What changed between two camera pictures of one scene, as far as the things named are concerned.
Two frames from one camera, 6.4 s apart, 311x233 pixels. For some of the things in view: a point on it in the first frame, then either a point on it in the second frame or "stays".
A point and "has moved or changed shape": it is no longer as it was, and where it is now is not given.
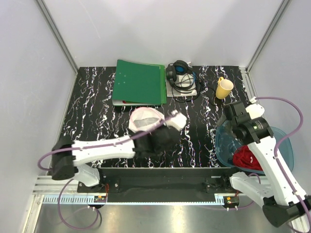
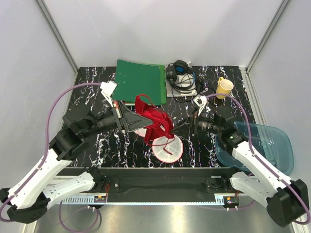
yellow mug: (224, 88) stays
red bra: (244, 158) has moved or changed shape
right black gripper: (225, 116) -> (184, 133)
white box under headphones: (185, 85) stays
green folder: (137, 83) stays
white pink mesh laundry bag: (144, 118) -> (165, 149)
